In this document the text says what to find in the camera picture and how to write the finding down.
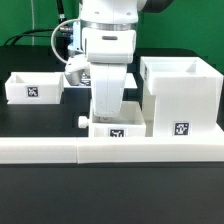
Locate white marker sheet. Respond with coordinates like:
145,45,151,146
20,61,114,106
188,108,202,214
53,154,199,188
64,73,137,89

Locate black cables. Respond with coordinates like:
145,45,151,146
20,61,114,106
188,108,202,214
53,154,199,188
3,0,83,64

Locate white front drawer tray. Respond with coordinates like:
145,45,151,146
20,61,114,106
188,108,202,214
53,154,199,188
78,101,146,137

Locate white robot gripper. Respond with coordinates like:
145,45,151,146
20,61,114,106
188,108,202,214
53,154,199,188
90,63,127,117

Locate white drawer cabinet box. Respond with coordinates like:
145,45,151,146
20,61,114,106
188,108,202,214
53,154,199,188
140,56,223,137

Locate white rear drawer tray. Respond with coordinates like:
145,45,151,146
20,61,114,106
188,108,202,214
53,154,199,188
5,72,64,104

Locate white L-shaped fence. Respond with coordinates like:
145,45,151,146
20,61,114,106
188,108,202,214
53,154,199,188
0,135,224,164

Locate white drawer tray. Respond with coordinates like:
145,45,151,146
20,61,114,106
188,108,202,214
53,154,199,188
78,101,146,137
5,72,64,104

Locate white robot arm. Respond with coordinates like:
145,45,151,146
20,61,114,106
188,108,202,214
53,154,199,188
80,0,174,117

